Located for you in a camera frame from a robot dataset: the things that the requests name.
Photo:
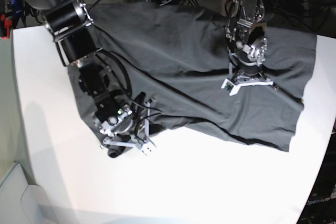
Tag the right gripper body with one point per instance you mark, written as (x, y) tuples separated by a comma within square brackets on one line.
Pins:
[(128, 134)]

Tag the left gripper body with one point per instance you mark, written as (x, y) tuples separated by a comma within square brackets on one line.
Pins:
[(237, 79)]

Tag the dark grey t-shirt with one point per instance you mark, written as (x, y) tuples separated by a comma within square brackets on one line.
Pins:
[(178, 56)]

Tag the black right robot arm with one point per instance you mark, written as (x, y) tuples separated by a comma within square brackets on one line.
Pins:
[(122, 123)]

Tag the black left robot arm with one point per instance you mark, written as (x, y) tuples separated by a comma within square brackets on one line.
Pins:
[(247, 44)]

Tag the red and black clamp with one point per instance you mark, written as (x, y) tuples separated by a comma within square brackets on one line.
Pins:
[(6, 24)]

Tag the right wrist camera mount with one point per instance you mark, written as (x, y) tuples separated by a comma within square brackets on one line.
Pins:
[(139, 140)]

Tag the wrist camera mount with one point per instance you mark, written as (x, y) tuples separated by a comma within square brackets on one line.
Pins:
[(235, 64), (139, 140)]

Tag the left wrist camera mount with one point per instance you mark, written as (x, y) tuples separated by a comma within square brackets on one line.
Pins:
[(235, 64)]

